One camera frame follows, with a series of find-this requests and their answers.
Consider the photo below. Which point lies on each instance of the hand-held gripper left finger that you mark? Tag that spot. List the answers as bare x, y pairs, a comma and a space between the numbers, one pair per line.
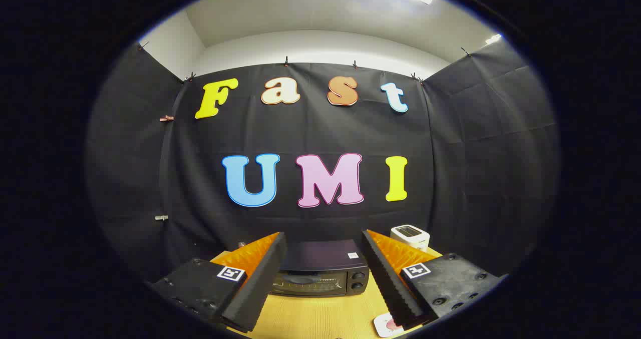
260, 284

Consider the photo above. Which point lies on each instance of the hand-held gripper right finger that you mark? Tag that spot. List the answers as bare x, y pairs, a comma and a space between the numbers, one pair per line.
388, 284

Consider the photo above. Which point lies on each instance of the white square food tray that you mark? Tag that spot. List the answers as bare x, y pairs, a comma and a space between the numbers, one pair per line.
382, 324

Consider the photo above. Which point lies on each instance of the red round food slice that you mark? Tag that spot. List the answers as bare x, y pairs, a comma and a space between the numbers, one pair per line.
393, 324

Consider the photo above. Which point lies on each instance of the black toaster oven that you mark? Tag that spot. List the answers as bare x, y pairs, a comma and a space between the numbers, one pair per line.
320, 256

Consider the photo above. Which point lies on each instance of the white toaster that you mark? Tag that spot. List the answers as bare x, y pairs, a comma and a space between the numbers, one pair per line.
410, 234

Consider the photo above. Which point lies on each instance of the ceiling light panel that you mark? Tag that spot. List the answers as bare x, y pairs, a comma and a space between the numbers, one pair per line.
493, 39

